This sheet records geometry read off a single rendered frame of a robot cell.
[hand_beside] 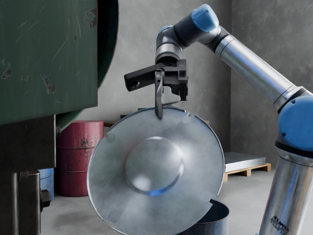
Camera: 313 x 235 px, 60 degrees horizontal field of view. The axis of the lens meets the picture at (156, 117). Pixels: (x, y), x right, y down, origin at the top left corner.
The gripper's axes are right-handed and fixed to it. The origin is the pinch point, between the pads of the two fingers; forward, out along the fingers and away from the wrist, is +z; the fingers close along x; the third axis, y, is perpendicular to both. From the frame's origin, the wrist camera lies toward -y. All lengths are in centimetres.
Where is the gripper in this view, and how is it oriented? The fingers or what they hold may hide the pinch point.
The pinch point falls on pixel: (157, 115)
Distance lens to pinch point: 62.9
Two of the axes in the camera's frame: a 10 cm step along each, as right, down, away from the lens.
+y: 10.0, 0.0, -0.7
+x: 0.5, 6.8, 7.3
